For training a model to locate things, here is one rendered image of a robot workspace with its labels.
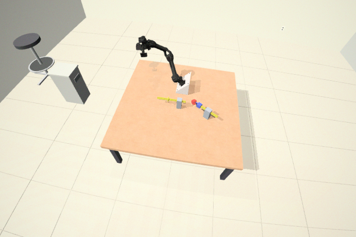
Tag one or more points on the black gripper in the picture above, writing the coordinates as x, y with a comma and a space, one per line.
143, 46

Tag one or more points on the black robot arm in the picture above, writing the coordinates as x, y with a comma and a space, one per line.
152, 44

